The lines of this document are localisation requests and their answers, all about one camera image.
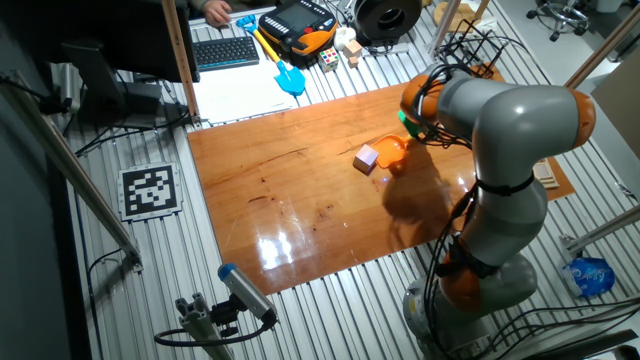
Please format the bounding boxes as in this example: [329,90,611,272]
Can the person's bare hand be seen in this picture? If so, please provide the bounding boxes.
[203,0,234,29]

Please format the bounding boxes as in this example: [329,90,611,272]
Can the blue toy shovel yellow handle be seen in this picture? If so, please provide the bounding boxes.
[235,13,307,98]

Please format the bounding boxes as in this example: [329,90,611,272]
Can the orange toy shovel green handle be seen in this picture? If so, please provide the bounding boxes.
[370,133,409,171]

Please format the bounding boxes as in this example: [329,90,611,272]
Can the white rounded object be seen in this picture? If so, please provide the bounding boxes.
[333,26,358,51]

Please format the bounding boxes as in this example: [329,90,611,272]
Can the black computer keyboard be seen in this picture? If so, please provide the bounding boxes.
[192,35,261,73]

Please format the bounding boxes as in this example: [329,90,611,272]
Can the black orange teach pendant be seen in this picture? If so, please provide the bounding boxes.
[257,0,339,69]

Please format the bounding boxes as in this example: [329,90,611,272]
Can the white paper sheets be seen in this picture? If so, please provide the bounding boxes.
[191,59,300,127]

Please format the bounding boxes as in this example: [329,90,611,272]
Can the dark computer monitor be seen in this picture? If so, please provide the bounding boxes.
[47,0,201,129]

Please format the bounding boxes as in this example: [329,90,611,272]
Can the colourful Rubik's cube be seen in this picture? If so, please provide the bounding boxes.
[318,47,341,74]

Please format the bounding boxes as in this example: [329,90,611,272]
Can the black white fiducial marker board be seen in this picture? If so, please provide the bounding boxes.
[117,162,185,223]

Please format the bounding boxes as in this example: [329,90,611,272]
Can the large brown wooden board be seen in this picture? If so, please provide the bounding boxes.
[187,64,577,297]

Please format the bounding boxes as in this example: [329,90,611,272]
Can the office chair base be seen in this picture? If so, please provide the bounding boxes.
[525,0,592,43]

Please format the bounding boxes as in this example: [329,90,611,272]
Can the slanted wooden beam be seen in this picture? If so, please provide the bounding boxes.
[563,4,640,94]

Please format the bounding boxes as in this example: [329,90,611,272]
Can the brown cardboard box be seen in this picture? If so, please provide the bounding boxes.
[590,49,640,162]

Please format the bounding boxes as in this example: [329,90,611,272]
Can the aluminium profile bar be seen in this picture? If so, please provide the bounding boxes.
[559,203,640,257]

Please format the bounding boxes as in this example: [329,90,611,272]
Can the blue plastic bag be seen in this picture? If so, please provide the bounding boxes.
[560,257,617,299]

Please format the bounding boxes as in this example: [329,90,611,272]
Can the wooden frame post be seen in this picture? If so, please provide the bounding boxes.
[160,0,202,127]

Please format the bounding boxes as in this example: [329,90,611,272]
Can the slanted aluminium frame bar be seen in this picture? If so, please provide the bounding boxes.
[0,69,144,274]

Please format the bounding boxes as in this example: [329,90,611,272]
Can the upright aluminium post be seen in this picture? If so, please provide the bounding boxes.
[427,0,464,57]

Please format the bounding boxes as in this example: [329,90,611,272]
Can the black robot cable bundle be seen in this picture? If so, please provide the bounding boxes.
[409,62,481,360]

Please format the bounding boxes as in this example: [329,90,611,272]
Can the black wire rack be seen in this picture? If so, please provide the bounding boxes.
[434,18,509,82]

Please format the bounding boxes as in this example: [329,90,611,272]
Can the silver camera blue cap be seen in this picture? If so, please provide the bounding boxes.
[217,263,279,324]

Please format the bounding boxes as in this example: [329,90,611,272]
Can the aluminium camera mount profile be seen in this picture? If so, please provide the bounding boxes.
[174,292,237,360]

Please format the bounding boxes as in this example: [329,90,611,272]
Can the black camera cable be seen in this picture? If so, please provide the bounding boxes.
[153,319,274,348]

